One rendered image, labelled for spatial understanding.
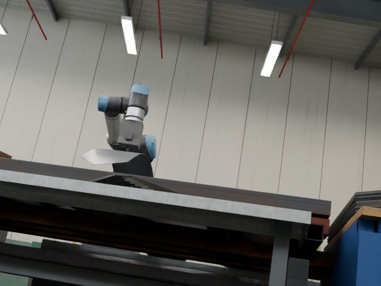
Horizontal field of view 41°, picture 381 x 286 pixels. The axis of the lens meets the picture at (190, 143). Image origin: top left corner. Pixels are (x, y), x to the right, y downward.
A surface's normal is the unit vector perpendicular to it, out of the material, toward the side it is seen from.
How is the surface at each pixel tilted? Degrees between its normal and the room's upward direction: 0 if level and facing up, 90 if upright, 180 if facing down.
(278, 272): 90
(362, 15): 90
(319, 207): 90
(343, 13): 90
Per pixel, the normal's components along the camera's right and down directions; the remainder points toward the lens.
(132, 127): 0.02, -0.30
